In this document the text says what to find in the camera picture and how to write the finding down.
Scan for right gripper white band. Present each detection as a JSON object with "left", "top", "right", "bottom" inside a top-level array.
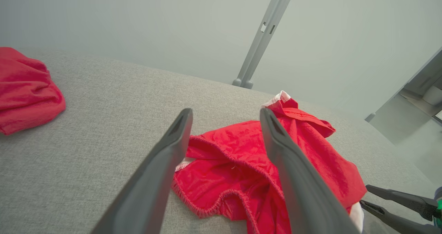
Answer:
[{"left": 359, "top": 184, "right": 442, "bottom": 234}]

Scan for grey fabric sofa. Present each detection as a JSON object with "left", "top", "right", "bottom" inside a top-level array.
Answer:
[{"left": 0, "top": 48, "right": 437, "bottom": 234}]

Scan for red and white basketball jersey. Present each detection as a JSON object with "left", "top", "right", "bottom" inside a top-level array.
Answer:
[{"left": 0, "top": 47, "right": 66, "bottom": 136}]

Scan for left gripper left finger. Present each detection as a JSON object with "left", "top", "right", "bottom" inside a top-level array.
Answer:
[{"left": 90, "top": 108, "right": 193, "bottom": 234}]

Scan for grey partition post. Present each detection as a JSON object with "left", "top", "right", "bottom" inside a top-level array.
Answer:
[
  {"left": 365, "top": 47, "right": 442, "bottom": 123},
  {"left": 232, "top": 0, "right": 298, "bottom": 89}
]

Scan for red elastic-waist shorts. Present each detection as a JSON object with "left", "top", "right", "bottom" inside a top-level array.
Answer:
[{"left": 172, "top": 90, "right": 367, "bottom": 234}]

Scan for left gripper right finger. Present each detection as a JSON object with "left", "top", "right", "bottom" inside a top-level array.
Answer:
[{"left": 260, "top": 108, "right": 362, "bottom": 234}]

